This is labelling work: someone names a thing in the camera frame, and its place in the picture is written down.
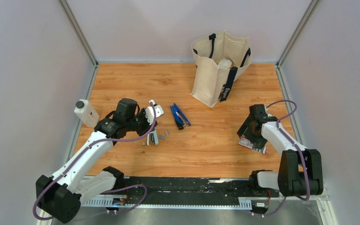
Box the white roll in bag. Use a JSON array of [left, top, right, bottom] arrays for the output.
[[217, 58, 233, 69]]

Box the red white staples box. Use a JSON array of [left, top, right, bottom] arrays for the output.
[[238, 137, 266, 154]]

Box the blue black stapler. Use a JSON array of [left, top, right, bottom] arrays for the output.
[[170, 103, 191, 130]]

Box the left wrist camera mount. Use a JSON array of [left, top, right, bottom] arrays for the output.
[[145, 99, 164, 125]]

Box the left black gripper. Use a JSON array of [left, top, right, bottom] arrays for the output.
[[126, 107, 158, 138]]

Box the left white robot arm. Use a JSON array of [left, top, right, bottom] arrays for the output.
[[32, 98, 164, 224]]

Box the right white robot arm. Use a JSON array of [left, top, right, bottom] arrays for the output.
[[237, 104, 324, 200]]

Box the white bottle black cap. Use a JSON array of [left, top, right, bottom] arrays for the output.
[[74, 99, 100, 128]]

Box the cream canvas tote bag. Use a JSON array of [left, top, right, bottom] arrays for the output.
[[190, 30, 252, 108]]

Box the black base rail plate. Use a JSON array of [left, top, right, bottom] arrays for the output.
[[114, 176, 279, 206]]

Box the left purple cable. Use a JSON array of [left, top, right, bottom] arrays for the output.
[[32, 100, 158, 222]]

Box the light grey white stapler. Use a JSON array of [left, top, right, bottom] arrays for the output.
[[146, 129, 159, 146]]

